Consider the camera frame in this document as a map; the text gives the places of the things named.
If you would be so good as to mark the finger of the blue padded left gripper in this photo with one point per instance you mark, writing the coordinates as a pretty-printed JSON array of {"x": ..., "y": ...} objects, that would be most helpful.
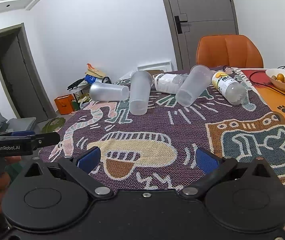
[{"x": 23, "y": 133}]

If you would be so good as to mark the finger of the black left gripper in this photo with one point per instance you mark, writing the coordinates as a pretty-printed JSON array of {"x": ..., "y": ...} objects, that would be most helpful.
[{"x": 45, "y": 139}]

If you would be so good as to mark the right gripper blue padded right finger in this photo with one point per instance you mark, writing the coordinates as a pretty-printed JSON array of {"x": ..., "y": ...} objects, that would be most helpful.
[{"x": 216, "y": 170}]

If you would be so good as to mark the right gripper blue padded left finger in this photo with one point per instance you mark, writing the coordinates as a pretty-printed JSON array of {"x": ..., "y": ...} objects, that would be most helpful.
[{"x": 77, "y": 170}]

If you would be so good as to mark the clear bottle with white label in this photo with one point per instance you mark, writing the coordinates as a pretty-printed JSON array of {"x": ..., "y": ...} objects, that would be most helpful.
[{"x": 169, "y": 83}]

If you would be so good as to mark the frosted cup lying leftmost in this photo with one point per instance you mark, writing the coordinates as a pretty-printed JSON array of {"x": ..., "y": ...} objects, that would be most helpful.
[{"x": 108, "y": 92}]

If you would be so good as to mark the frosted cup lying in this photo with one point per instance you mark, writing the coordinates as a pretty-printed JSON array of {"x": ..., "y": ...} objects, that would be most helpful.
[
  {"x": 140, "y": 87},
  {"x": 194, "y": 85},
  {"x": 108, "y": 92}
]

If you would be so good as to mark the frosted cup lying right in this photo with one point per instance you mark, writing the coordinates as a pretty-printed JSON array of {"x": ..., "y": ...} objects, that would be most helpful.
[{"x": 194, "y": 85}]

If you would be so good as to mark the frosted cup lying centre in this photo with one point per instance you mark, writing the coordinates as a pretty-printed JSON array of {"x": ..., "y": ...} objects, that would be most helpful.
[{"x": 140, "y": 87}]

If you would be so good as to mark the green round stool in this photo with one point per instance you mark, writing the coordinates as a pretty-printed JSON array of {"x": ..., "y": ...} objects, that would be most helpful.
[{"x": 54, "y": 125}]

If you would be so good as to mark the grey sofa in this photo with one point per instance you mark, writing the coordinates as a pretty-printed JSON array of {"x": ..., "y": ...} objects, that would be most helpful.
[{"x": 18, "y": 125}]

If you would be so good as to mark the orange cardboard box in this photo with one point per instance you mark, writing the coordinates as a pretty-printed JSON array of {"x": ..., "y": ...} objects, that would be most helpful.
[{"x": 64, "y": 104}]

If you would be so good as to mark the dark open doorway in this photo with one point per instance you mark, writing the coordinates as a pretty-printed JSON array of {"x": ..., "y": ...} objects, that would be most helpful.
[{"x": 19, "y": 76}]

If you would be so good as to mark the clutter shelf with bags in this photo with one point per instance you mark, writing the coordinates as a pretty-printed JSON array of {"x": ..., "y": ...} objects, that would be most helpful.
[{"x": 92, "y": 75}]

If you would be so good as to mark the patterned purple woven tablecloth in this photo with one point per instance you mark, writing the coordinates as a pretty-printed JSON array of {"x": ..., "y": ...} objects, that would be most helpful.
[{"x": 157, "y": 150}]

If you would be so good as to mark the yellow label plastic bottle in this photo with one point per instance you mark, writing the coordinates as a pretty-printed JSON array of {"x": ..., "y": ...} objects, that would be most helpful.
[{"x": 229, "y": 88}]

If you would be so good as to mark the white framed panel on floor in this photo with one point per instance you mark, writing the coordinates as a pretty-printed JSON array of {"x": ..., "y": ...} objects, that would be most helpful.
[{"x": 165, "y": 66}]

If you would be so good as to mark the orange leather chair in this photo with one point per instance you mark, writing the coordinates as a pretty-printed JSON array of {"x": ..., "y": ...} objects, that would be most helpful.
[{"x": 228, "y": 50}]

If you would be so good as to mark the grey door with handle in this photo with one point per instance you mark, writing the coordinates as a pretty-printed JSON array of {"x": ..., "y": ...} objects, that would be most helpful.
[{"x": 189, "y": 20}]

